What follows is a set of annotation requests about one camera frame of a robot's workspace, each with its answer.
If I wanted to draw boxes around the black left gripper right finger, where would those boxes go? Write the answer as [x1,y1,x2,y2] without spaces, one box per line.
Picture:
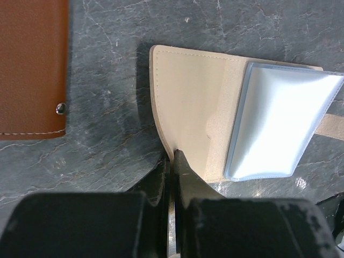
[174,150,339,257]

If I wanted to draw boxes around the brown leather card wallet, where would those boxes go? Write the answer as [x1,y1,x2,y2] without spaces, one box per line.
[1,1,69,140]

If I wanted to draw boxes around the beige card holder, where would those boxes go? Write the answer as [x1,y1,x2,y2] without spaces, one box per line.
[149,45,343,182]

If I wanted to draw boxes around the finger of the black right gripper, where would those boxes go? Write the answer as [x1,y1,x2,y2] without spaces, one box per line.
[316,192,343,239]

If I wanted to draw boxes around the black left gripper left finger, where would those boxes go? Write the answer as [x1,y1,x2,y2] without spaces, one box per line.
[1,157,170,257]

